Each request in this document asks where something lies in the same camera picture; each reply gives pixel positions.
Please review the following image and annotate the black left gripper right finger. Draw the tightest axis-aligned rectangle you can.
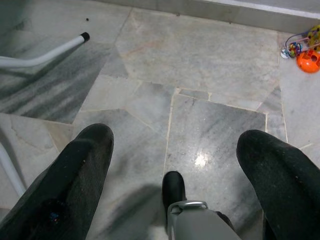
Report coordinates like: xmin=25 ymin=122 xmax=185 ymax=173
xmin=236 ymin=129 xmax=320 ymax=240

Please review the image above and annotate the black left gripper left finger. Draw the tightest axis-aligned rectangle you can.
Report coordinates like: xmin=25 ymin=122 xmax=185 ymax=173
xmin=0 ymin=123 xmax=115 ymax=240

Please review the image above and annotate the orange shape sorter ball toy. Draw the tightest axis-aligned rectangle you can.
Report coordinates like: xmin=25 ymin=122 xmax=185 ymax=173
xmin=296 ymin=49 xmax=320 ymax=74

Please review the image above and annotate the white metal table frame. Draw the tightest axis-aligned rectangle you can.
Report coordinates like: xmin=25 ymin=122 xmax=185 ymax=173
xmin=0 ymin=31 xmax=91 ymax=198

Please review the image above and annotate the colourful bead maze toy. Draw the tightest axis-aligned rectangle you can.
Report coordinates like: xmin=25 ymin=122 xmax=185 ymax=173
xmin=279 ymin=24 xmax=320 ymax=60

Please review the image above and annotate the silver robot leg black foot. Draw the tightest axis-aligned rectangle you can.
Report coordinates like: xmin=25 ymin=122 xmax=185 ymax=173
xmin=161 ymin=171 xmax=242 ymax=240

